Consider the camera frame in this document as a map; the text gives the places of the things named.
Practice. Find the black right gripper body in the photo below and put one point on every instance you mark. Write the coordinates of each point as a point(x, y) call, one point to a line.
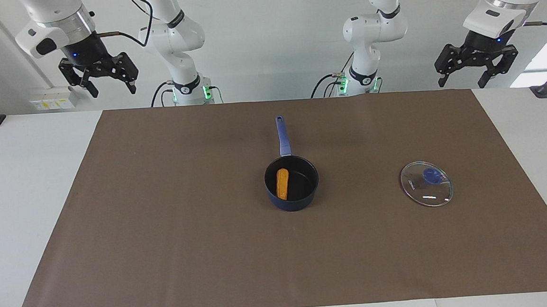
point(84, 51)

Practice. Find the glass lid with blue knob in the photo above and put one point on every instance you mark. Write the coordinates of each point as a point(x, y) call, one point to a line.
point(429, 176)

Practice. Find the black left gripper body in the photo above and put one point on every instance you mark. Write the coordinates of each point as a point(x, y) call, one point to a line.
point(483, 45)

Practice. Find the yellow toy corn cob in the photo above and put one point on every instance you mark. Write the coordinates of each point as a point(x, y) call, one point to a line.
point(282, 184)

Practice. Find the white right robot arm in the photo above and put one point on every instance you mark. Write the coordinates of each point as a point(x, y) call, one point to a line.
point(176, 36)

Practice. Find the brown table mat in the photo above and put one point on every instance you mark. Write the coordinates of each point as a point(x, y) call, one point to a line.
point(214, 271)

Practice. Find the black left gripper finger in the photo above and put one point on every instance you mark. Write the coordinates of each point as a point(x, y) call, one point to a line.
point(446, 60)
point(507, 58)

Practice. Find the white wall socket box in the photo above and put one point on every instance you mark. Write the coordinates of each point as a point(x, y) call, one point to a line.
point(54, 100)

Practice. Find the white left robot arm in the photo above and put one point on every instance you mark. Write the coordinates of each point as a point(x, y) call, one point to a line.
point(375, 28)

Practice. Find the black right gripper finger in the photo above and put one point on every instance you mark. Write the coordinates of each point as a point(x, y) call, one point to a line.
point(64, 66)
point(126, 67)

